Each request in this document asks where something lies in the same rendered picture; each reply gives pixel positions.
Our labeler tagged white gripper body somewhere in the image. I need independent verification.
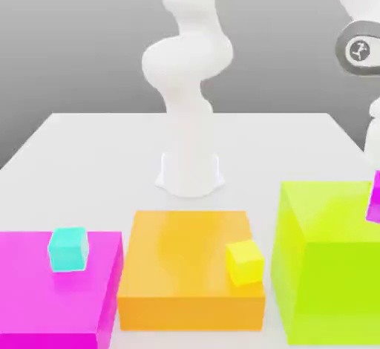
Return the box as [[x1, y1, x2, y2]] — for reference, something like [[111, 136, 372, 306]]
[[363, 122, 380, 175]]

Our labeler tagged small magenta cube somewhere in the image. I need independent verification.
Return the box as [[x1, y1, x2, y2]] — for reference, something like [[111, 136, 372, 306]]
[[365, 170, 380, 224]]

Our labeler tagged small yellow cube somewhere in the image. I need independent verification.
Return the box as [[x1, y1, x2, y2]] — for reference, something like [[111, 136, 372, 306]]
[[225, 239, 266, 288]]

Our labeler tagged small cyan cube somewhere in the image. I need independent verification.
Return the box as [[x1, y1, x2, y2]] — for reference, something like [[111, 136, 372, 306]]
[[47, 226, 90, 273]]

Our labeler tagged large lime box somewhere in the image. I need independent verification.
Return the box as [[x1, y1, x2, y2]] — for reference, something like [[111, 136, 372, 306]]
[[270, 180, 380, 346]]

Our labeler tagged large orange box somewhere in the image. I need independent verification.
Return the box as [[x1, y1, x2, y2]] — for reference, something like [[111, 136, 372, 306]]
[[117, 210, 266, 333]]

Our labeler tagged large magenta box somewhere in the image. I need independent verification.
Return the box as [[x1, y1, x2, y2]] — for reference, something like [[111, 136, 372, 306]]
[[0, 230, 125, 349]]

